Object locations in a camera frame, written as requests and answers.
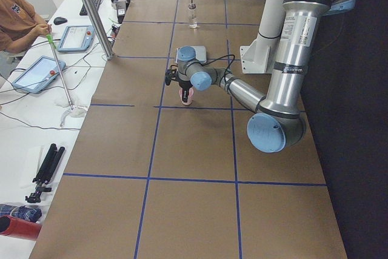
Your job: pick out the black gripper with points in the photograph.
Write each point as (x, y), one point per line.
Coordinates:
(184, 84)

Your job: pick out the pink plastic cup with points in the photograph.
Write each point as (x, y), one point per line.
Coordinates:
(189, 100)

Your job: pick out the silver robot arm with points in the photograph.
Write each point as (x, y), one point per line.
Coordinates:
(282, 48)

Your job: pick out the silver kitchen scale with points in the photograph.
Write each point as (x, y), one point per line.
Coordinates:
(200, 53)

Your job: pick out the brown paper table cover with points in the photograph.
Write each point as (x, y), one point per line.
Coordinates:
(151, 178)

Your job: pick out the far blue teach pendant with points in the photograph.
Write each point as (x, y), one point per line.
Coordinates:
(76, 38)

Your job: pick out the blue teach pendant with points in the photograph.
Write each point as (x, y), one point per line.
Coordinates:
(38, 76)
(76, 38)

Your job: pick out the black computer mouse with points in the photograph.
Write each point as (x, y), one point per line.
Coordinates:
(59, 20)

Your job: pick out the near blue teach pendant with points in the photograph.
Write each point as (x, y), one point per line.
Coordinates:
(38, 76)

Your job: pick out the black folded tripod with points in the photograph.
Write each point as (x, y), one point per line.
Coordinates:
(45, 173)

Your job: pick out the person in brown shirt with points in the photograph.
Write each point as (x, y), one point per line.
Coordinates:
(20, 26)

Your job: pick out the blue patterned cloth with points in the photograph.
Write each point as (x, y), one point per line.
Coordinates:
(22, 212)

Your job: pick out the red cylinder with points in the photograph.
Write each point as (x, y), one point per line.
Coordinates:
(19, 228)

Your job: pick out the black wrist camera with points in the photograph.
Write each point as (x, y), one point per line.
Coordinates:
(171, 74)

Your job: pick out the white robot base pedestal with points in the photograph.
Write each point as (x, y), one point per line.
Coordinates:
(258, 58)

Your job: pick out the aluminium frame post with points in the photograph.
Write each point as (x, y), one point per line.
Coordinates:
(99, 28)

